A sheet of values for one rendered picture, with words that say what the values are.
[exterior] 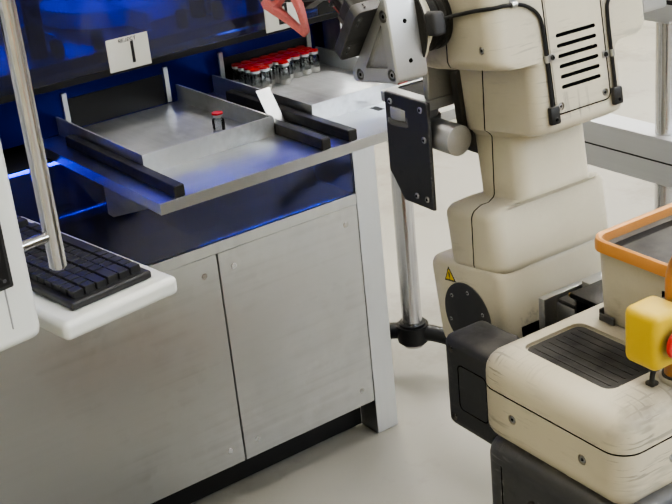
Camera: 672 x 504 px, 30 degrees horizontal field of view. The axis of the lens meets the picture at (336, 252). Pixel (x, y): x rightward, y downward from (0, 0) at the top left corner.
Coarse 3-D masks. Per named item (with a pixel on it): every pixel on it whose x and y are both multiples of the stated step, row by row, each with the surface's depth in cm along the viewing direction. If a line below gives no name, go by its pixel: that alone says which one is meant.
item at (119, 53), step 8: (144, 32) 229; (112, 40) 226; (120, 40) 227; (128, 40) 228; (136, 40) 229; (144, 40) 230; (112, 48) 226; (120, 48) 227; (128, 48) 228; (136, 48) 229; (144, 48) 230; (112, 56) 227; (120, 56) 228; (128, 56) 229; (136, 56) 230; (144, 56) 230; (112, 64) 227; (120, 64) 228; (128, 64) 229; (136, 64) 230; (144, 64) 231; (112, 72) 228
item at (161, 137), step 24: (192, 96) 241; (120, 120) 238; (144, 120) 236; (168, 120) 235; (192, 120) 233; (240, 120) 229; (264, 120) 219; (120, 144) 213; (144, 144) 222; (168, 144) 221; (192, 144) 211; (216, 144) 214; (240, 144) 217
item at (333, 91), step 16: (320, 48) 261; (320, 64) 262; (336, 64) 258; (352, 64) 254; (224, 80) 246; (304, 80) 251; (320, 80) 250; (336, 80) 249; (352, 80) 248; (256, 96) 238; (288, 96) 242; (304, 96) 241; (320, 96) 240; (336, 96) 239; (352, 96) 228; (368, 96) 231; (320, 112) 225; (336, 112) 227
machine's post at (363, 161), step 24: (336, 24) 256; (360, 168) 268; (360, 192) 270; (360, 216) 272; (360, 240) 274; (384, 288) 282; (384, 312) 284; (384, 336) 286; (384, 360) 288; (384, 384) 290; (384, 408) 292
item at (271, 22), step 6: (288, 6) 246; (264, 12) 243; (288, 12) 247; (294, 12) 247; (270, 18) 244; (276, 18) 245; (294, 18) 248; (270, 24) 245; (276, 24) 246; (282, 24) 246; (270, 30) 245; (276, 30) 246
